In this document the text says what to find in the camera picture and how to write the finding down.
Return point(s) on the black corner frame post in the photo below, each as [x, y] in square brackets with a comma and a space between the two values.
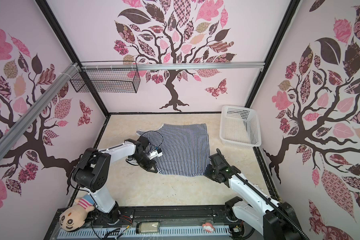
[56, 27]
[285, 24]

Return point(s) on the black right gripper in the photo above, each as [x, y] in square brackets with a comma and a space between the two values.
[207, 172]

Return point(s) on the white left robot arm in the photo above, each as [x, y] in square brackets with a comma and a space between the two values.
[91, 173]

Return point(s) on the black right corner frame post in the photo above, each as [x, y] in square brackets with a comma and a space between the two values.
[285, 24]

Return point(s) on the beige box on rail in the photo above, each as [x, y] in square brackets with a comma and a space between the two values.
[148, 228]

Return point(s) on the aluminium rail left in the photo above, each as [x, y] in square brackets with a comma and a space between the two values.
[20, 127]

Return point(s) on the plush doll striped shirt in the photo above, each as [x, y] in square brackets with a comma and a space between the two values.
[74, 217]

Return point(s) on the aluminium rail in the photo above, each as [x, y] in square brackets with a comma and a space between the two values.
[20, 127]
[187, 66]

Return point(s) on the black wire mesh basket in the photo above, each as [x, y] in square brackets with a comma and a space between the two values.
[107, 77]

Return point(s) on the white plastic laundry basket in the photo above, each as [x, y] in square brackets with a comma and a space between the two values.
[240, 127]

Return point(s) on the pink toy on rail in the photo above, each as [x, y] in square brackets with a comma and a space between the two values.
[208, 227]

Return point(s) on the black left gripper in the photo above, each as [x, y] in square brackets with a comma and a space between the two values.
[148, 167]

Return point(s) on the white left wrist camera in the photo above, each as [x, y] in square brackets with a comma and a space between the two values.
[155, 154]

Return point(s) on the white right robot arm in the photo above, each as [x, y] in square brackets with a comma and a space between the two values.
[271, 218]

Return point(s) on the aluminium rail back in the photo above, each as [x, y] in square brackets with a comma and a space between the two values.
[187, 66]

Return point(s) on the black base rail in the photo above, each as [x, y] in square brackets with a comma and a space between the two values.
[175, 221]

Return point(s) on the navy striped tank top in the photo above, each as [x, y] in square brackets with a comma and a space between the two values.
[185, 148]

